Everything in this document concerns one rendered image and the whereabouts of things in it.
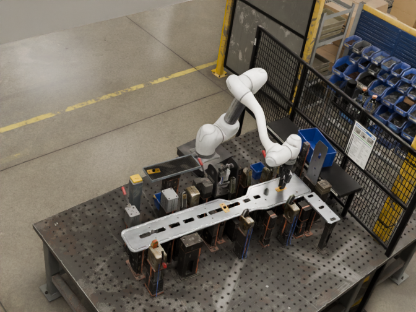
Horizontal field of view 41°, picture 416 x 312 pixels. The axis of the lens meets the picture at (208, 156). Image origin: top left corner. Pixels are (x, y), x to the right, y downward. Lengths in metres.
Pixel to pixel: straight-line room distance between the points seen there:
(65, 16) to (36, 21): 0.04
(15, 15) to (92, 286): 2.97
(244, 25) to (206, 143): 2.50
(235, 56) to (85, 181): 2.44
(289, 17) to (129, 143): 2.07
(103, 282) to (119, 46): 4.27
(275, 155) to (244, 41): 3.11
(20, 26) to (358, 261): 3.54
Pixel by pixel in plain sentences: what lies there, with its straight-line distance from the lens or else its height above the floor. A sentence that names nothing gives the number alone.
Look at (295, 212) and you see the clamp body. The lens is 3.77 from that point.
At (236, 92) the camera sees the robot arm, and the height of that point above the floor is 1.56.
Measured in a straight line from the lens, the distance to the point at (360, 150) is 4.06.
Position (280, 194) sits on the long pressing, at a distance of 3.90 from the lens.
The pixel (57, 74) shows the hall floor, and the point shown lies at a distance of 6.75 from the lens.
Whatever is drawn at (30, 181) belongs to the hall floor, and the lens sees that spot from 5.32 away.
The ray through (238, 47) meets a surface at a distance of 6.59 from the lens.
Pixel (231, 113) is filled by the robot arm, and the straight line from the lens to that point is 4.18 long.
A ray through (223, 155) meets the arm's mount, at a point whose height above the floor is 0.82.
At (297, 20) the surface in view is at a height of 1.18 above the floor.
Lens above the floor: 3.59
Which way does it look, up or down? 39 degrees down
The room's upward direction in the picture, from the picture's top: 9 degrees clockwise
